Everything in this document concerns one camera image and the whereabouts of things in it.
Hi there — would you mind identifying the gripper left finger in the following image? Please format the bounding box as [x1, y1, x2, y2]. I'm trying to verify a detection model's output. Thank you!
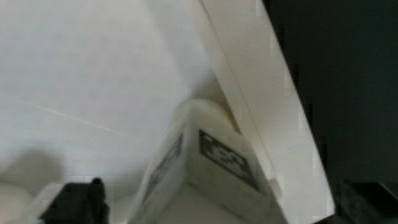
[40, 178, 111, 224]

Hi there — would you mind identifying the white leg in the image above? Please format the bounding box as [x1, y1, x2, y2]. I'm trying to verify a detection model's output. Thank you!
[129, 99, 289, 224]

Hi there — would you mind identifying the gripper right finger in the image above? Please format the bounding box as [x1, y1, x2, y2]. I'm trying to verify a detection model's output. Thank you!
[340, 182, 398, 224]

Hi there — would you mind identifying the white square tabletop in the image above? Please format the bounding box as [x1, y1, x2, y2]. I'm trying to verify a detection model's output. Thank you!
[0, 0, 335, 224]

